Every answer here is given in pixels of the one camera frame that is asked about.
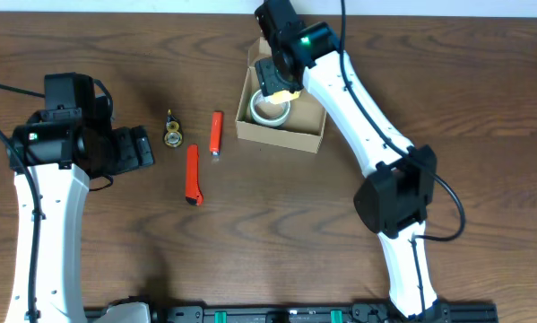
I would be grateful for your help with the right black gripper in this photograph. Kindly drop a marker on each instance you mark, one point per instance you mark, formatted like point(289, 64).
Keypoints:
point(273, 80)

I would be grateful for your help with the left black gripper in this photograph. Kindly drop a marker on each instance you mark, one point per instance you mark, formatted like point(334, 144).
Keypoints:
point(131, 148)

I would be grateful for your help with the white masking tape roll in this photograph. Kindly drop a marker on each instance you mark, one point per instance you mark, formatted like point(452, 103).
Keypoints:
point(278, 121)

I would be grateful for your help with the yellow sticky note pad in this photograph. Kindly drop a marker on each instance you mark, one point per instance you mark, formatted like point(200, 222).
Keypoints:
point(281, 97)

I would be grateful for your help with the small orange lighter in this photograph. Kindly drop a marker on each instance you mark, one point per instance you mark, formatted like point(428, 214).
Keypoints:
point(216, 130)

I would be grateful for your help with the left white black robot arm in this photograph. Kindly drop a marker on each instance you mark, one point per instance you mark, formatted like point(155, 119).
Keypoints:
point(54, 157)

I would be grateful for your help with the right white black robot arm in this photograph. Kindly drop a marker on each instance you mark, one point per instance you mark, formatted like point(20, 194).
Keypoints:
point(398, 184)

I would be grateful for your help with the open brown cardboard box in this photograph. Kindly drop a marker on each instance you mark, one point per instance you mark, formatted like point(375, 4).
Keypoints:
point(303, 129)

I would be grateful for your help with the long orange utility knife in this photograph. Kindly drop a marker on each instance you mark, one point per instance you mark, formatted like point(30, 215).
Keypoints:
point(193, 192)

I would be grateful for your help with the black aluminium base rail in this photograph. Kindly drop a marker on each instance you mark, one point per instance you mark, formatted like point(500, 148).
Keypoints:
point(358, 312)

